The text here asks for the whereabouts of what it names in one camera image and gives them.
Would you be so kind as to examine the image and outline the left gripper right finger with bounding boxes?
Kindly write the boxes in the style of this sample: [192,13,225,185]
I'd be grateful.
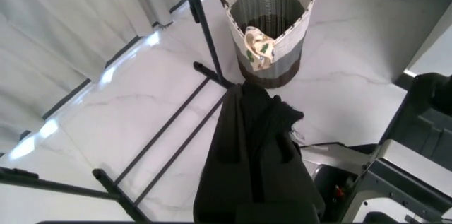
[249,128,326,224]

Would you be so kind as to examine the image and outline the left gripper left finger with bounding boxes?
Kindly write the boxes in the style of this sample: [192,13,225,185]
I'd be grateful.
[193,82,254,224]

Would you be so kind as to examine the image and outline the black T-shirt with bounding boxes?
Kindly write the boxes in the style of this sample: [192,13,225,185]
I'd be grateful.
[242,80,305,147]

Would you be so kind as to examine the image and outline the cream printed shorts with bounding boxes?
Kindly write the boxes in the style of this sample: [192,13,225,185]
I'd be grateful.
[243,25,277,73]

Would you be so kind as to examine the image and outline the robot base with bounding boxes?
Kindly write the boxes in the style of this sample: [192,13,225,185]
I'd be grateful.
[299,71,452,224]

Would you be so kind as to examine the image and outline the black clothes rack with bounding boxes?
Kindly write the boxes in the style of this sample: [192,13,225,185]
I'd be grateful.
[0,0,236,223]

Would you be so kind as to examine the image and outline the white curtain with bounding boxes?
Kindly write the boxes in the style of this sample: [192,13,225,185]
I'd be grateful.
[0,0,227,154]

